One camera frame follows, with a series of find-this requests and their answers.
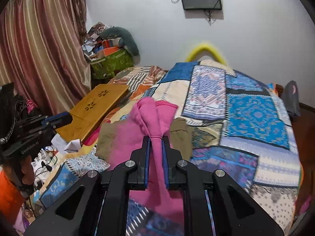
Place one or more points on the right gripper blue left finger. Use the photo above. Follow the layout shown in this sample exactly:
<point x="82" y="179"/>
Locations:
<point x="97" y="204"/>

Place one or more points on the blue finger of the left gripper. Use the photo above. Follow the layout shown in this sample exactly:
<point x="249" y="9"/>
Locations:
<point x="59" y="120"/>
<point x="24" y="132"/>

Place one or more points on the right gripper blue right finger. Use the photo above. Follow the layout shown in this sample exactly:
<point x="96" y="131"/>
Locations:
<point x="214" y="204"/>

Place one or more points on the crumpled white paper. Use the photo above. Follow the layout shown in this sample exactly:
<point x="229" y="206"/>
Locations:
<point x="64" y="147"/>

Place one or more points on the wooden lap desk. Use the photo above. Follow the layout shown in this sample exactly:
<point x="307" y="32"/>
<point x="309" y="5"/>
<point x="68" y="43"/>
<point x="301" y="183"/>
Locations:
<point x="91" y="110"/>

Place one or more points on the olive green pants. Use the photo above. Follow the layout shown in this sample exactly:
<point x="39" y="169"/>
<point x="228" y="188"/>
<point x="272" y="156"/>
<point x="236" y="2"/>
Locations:
<point x="180" y="138"/>

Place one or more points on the striped red gold curtain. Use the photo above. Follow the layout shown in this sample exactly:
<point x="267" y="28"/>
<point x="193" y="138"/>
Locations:
<point x="41" y="52"/>

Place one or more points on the green storage box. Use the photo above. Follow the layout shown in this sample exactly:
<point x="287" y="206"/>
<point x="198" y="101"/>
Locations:
<point x="109" y="66"/>

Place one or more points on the blue patchwork bedspread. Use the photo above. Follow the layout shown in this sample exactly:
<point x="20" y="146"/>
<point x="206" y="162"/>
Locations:
<point x="239" y="125"/>

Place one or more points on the striped orange blanket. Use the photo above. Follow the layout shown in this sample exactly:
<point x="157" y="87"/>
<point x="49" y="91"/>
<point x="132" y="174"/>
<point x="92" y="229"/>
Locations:
<point x="138" y="79"/>

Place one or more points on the grey plush toy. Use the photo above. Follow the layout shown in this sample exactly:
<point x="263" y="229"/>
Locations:
<point x="126" y="39"/>

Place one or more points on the grey backpack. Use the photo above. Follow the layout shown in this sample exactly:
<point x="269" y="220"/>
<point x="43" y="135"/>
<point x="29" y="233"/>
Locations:
<point x="290" y="98"/>

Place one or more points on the yellow curved headboard cushion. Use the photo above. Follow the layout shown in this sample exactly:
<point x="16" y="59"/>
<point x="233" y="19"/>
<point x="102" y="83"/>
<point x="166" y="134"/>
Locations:
<point x="208" y="48"/>

